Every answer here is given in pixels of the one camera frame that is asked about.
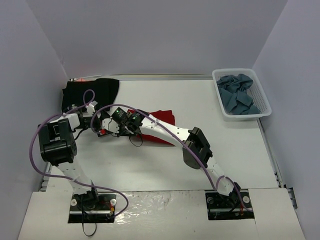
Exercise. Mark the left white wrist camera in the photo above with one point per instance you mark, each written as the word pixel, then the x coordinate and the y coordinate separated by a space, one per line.
pixel 91 107

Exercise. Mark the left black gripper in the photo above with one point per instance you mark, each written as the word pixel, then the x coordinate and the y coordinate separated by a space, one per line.
pixel 96 124

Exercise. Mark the red t-shirt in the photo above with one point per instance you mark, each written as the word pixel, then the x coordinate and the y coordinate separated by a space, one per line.
pixel 165 116

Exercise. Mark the pink folded t-shirt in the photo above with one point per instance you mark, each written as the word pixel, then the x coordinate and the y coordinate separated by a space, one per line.
pixel 80 80

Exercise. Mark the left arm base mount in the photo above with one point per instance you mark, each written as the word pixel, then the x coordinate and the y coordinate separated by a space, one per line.
pixel 103 211

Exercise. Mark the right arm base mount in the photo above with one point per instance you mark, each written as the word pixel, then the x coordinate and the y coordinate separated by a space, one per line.
pixel 221 207

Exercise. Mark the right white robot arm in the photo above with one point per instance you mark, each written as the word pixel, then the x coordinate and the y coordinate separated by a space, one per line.
pixel 196 149

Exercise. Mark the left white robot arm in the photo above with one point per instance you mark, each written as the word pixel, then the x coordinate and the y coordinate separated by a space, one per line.
pixel 58 147

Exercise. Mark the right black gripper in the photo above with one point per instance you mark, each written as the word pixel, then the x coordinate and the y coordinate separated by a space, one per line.
pixel 110 131

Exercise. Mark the white plastic basket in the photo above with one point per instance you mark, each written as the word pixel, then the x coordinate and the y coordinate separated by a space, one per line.
pixel 255 91

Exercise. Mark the blue-grey t-shirt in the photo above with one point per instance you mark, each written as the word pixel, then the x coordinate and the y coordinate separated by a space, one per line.
pixel 233 93

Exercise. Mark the black folded t-shirt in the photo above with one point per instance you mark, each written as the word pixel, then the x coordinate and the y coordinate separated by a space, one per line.
pixel 105 90

